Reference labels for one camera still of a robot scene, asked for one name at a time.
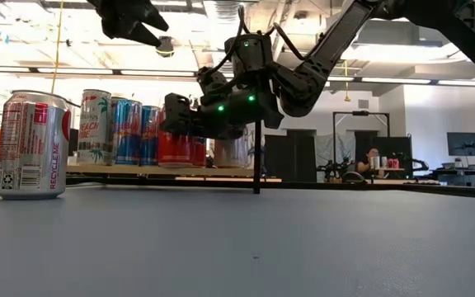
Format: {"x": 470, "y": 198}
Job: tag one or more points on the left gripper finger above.
{"x": 134, "y": 35}
{"x": 151, "y": 18}

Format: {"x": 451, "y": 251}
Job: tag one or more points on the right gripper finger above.
{"x": 175, "y": 113}

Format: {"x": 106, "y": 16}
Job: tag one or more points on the blue silver Red Bull can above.
{"x": 127, "y": 132}
{"x": 151, "y": 136}

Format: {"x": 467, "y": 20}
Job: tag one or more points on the red Fanta strawberry can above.
{"x": 174, "y": 150}
{"x": 199, "y": 152}

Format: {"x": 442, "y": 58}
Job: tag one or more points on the silver Diet Coke can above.
{"x": 229, "y": 154}
{"x": 31, "y": 144}

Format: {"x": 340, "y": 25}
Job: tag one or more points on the tall white Celsius can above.
{"x": 94, "y": 128}

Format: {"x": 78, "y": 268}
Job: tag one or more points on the small background robot arm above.
{"x": 336, "y": 169}

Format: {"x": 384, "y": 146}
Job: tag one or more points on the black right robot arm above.
{"x": 340, "y": 37}

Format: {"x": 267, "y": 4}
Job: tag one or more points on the black round ceiling fixture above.
{"x": 165, "y": 49}

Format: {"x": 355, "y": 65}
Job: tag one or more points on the black cabinet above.
{"x": 291, "y": 154}

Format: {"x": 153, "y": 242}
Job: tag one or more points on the blue grey table mat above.
{"x": 221, "y": 247}

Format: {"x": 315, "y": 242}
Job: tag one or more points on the person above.
{"x": 367, "y": 163}

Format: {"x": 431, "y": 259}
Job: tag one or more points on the long ceiling light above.
{"x": 464, "y": 83}
{"x": 396, "y": 80}

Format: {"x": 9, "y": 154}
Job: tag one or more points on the cluttered office desk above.
{"x": 464, "y": 171}

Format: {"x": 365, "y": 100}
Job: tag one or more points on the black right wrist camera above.
{"x": 213, "y": 82}

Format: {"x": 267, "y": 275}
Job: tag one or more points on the wooden shelf with black frame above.
{"x": 159, "y": 170}

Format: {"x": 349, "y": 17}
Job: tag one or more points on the corrugated silver ceiling duct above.
{"x": 225, "y": 10}

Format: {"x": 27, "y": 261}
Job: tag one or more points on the thin black stand frame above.
{"x": 361, "y": 113}

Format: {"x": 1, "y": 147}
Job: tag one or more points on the black metal table frame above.
{"x": 448, "y": 190}

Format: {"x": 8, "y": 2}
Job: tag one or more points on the black wall monitor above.
{"x": 465, "y": 143}

